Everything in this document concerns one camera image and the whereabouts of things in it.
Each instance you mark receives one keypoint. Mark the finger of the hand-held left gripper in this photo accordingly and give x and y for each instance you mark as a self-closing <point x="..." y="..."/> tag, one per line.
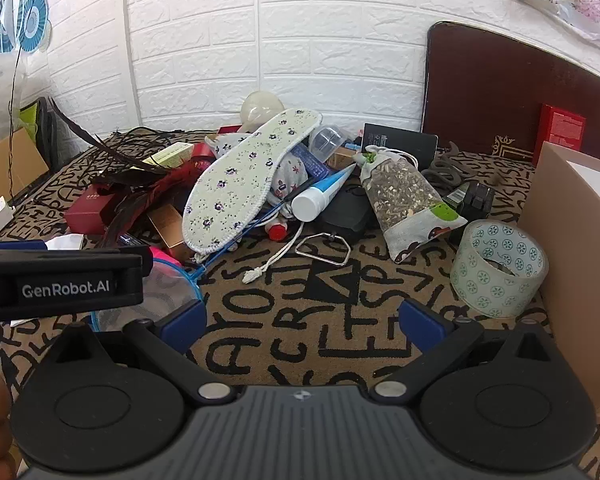
<point x="130" y="240"/>

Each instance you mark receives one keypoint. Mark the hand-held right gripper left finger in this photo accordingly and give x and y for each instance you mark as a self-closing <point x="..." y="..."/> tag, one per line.
<point x="182" y="322"/>

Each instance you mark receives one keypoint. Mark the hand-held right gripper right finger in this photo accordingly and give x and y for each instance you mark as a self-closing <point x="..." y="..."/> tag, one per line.
<point x="422" y="324"/>

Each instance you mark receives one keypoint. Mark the blue hand net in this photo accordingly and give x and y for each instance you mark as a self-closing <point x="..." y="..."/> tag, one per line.
<point x="175" y="290"/>

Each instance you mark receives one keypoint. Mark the cardboard box container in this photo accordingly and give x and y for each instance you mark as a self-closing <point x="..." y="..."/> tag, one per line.
<point x="580" y="260"/>

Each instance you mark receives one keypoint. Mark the pink plastic item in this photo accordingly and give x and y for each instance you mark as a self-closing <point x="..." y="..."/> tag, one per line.
<point x="162" y="254"/>

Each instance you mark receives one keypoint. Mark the brown shiny box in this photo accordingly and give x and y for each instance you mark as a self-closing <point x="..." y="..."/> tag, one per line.
<point x="169" y="227"/>

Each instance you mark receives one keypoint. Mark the white tissue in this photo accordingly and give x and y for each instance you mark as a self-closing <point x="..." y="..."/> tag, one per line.
<point x="65" y="242"/>

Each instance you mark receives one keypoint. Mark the dark red feather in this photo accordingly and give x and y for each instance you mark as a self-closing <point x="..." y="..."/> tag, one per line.
<point x="145" y="195"/>

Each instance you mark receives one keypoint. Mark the red gift box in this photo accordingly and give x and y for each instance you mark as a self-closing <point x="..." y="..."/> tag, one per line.
<point x="87" y="207"/>

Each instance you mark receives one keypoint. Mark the patterned clear tape roll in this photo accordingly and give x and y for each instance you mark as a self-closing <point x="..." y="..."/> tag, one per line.
<point x="500" y="270"/>

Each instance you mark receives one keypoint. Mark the yellow green small box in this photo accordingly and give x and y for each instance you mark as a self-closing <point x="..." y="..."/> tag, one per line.
<point x="170" y="154"/>

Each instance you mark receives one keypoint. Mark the letter print mat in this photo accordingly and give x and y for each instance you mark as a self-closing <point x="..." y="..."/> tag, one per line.
<point x="305" y="320"/>

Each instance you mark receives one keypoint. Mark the herb sachet bag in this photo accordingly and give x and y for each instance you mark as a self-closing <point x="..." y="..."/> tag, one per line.
<point x="405" y="200"/>

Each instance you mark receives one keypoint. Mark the open brown cardboard box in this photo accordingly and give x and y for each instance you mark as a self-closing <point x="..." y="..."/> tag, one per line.
<point x="10" y="167"/>

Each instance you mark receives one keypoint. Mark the red capped small bottle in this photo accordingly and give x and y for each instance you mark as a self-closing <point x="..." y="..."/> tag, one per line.
<point x="277" y="231"/>

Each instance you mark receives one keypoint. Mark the black power adapter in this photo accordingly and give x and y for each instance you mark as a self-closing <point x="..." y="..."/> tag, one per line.
<point x="472" y="199"/>

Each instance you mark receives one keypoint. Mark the floral shoe insole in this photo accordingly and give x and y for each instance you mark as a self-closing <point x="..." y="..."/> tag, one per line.
<point x="250" y="175"/>

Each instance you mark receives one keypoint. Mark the black hand scale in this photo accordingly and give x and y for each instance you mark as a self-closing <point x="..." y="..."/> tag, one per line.
<point x="347" y="207"/>

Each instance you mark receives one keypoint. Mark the black green bag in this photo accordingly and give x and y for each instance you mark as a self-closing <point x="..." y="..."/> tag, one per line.
<point x="42" y="125"/>

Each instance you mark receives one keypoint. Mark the grey hair clip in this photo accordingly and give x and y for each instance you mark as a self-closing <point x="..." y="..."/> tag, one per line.
<point x="445" y="170"/>

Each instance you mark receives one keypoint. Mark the white blue toothpaste tube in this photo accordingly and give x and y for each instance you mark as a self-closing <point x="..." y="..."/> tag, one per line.
<point x="317" y="195"/>

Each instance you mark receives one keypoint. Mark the small brown box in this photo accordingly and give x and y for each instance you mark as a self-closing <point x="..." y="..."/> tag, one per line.
<point x="342" y="157"/>

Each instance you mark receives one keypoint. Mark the black rectangular box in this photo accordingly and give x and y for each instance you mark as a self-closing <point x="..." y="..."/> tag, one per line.
<point x="405" y="140"/>

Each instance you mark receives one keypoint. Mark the cream round bulb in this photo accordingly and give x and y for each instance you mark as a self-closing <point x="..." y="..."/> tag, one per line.
<point x="260" y="107"/>

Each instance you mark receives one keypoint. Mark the colourful blue packet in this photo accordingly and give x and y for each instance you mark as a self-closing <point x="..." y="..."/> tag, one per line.
<point x="312" y="165"/>

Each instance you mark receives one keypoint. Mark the clear plastic cup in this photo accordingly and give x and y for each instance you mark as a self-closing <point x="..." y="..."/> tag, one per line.
<point x="327" y="141"/>

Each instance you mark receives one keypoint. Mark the tall red box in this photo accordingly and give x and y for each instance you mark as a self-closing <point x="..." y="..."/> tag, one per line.
<point x="560" y="132"/>

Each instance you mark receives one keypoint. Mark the blue paper fan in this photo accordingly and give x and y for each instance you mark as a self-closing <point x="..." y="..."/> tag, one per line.
<point x="30" y="17"/>

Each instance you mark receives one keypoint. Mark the dark wooden board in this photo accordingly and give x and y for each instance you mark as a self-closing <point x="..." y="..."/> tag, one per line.
<point x="500" y="90"/>

